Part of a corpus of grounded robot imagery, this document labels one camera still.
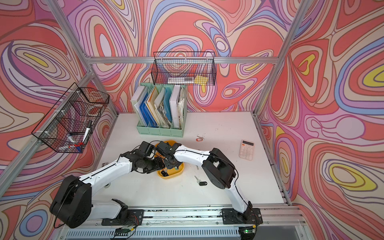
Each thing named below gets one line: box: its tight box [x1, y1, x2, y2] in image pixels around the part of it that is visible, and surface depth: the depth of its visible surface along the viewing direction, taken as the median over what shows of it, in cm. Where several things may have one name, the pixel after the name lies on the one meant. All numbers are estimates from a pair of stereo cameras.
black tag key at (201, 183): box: [194, 175, 208, 186], surface depth 86 cm
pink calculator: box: [238, 139, 255, 161], surface depth 99 cm
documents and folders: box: [131, 84, 185, 129], surface depth 98 cm
